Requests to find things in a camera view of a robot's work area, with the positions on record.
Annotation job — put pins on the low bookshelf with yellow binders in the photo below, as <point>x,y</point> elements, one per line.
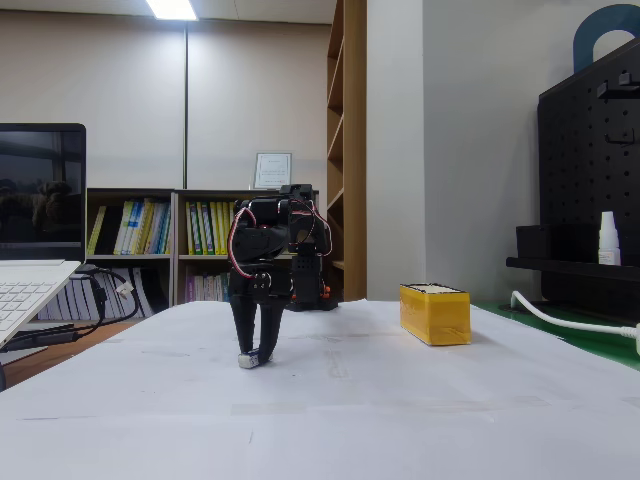
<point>205,240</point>

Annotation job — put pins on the black pegboard organizer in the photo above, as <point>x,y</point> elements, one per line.
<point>590,190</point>

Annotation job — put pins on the low bookshelf with mixed books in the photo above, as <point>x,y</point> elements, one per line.
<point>131,240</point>

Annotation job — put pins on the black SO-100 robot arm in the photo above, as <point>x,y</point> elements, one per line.
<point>300,230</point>

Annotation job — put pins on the small white blue eraser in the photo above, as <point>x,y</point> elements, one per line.
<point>250,360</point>

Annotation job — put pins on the green desk mat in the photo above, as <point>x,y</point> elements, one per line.
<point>560,330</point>

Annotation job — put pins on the white laptop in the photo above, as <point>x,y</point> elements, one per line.
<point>35,210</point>

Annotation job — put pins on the blue arch shaped object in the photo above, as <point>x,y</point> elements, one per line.
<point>590,35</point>

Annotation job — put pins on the small white bottle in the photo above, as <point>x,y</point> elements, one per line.
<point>609,245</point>

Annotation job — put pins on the black box on pegboard shelf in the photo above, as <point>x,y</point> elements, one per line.
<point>534,242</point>

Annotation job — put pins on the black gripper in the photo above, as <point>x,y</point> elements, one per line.
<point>265,289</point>

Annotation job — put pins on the yellow rectangular box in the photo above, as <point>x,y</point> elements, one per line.
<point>436,315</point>

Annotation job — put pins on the ceiling light panel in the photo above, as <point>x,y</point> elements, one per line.
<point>171,9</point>

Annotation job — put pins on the black orange table clamp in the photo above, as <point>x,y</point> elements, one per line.
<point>327,292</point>

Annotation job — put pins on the tall wooden bookshelf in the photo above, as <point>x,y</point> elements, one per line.
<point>346,150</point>

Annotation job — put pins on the framed white certificate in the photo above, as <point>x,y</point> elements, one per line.
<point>273,171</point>

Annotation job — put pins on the white paper table cover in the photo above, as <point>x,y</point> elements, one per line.
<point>320,410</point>

